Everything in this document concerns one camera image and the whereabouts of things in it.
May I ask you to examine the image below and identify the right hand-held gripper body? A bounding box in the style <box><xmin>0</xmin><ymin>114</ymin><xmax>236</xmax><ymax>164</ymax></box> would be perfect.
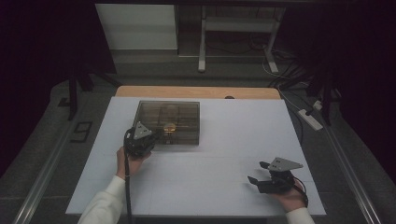
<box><xmin>257</xmin><ymin>156</ymin><xmax>304</xmax><ymax>195</ymax></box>

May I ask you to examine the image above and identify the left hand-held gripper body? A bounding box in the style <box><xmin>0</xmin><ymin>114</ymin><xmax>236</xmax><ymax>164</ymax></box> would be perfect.
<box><xmin>123</xmin><ymin>120</ymin><xmax>157</xmax><ymax>158</ymax></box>

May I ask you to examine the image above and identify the transparent brown drawer box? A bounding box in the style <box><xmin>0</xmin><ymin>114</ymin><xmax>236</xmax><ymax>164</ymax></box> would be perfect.
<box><xmin>133</xmin><ymin>100</ymin><xmax>201</xmax><ymax>147</ymax></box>

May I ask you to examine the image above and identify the person's left hand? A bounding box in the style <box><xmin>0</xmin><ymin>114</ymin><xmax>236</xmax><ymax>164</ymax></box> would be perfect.
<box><xmin>115</xmin><ymin>146</ymin><xmax>152</xmax><ymax>181</ymax></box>

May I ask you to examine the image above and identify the person's right hand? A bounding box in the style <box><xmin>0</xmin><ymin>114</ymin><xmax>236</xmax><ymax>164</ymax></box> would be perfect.
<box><xmin>269</xmin><ymin>186</ymin><xmax>308</xmax><ymax>215</ymax></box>

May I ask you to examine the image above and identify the white table mat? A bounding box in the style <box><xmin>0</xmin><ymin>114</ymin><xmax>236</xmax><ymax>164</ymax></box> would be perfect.
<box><xmin>64</xmin><ymin>96</ymin><xmax>327</xmax><ymax>217</ymax></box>

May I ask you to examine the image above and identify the white power strip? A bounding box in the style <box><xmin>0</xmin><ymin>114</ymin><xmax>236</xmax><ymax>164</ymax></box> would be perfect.
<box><xmin>297</xmin><ymin>108</ymin><xmax>324</xmax><ymax>132</ymax></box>

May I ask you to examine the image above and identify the black floor stand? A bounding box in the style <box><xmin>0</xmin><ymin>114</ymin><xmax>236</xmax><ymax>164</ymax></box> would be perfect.
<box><xmin>57</xmin><ymin>62</ymin><xmax>122</xmax><ymax>121</ymax></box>
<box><xmin>306</xmin><ymin>62</ymin><xmax>342</xmax><ymax>127</ymax></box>

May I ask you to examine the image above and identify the white cabinet panel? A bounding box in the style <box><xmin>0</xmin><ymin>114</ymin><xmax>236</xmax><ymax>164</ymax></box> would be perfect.
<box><xmin>94</xmin><ymin>3</ymin><xmax>179</xmax><ymax>50</ymax></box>

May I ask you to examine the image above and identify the right hand-held gripper black cable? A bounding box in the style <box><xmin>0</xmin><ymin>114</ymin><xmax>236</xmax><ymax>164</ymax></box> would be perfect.
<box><xmin>292</xmin><ymin>176</ymin><xmax>310</xmax><ymax>209</ymax></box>

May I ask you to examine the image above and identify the hand-held gripper black cable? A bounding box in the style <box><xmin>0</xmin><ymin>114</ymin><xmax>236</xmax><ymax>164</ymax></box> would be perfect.
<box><xmin>292</xmin><ymin>176</ymin><xmax>310</xmax><ymax>209</ymax></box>
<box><xmin>123</xmin><ymin>127</ymin><xmax>135</xmax><ymax>224</ymax></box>

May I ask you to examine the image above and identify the left hand-held gripper black cable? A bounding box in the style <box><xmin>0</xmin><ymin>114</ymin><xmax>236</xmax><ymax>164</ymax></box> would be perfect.
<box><xmin>123</xmin><ymin>127</ymin><xmax>135</xmax><ymax>224</ymax></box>

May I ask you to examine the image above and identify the black floor socket frame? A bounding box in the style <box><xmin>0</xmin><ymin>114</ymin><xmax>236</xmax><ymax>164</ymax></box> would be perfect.
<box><xmin>69</xmin><ymin>120</ymin><xmax>93</xmax><ymax>144</ymax></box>

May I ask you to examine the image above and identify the aluminium floor rail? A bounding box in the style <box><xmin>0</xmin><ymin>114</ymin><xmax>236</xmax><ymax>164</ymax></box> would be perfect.
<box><xmin>320</xmin><ymin>120</ymin><xmax>379</xmax><ymax>224</ymax></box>
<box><xmin>12</xmin><ymin>124</ymin><xmax>78</xmax><ymax>224</ymax></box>

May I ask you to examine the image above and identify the white metal desk frame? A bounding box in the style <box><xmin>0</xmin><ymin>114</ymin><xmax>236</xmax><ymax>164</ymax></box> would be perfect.
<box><xmin>197</xmin><ymin>5</ymin><xmax>287</xmax><ymax>75</ymax></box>

